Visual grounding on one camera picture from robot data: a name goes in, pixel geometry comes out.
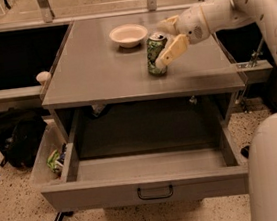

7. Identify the grey cabinet table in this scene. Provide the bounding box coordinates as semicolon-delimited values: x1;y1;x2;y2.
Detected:
43;12;244;133

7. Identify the white paper cup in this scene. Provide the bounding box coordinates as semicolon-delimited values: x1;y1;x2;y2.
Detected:
36;71;52;86

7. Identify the black backpack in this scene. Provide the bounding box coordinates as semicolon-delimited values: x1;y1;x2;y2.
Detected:
0;109;47;169

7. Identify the green snack bag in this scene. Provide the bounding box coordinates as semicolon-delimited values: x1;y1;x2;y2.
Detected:
46;150;63;175

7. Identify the green soda can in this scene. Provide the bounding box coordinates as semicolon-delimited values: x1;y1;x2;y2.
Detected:
146;32;167;76

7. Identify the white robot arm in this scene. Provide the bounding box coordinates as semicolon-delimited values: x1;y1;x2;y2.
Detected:
156;0;277;221

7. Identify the black drawer handle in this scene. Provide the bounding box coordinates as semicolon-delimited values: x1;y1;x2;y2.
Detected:
137;185;174;201

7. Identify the metal diagonal rod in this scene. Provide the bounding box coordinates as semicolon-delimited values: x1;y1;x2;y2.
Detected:
246;39;264;68

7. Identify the white bowl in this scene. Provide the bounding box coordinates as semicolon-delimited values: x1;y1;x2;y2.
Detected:
109;24;148;49

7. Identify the grey open drawer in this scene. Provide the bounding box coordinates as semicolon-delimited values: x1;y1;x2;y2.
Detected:
30;87;252;220

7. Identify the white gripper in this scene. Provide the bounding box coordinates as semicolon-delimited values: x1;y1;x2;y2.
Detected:
155;5;210;70

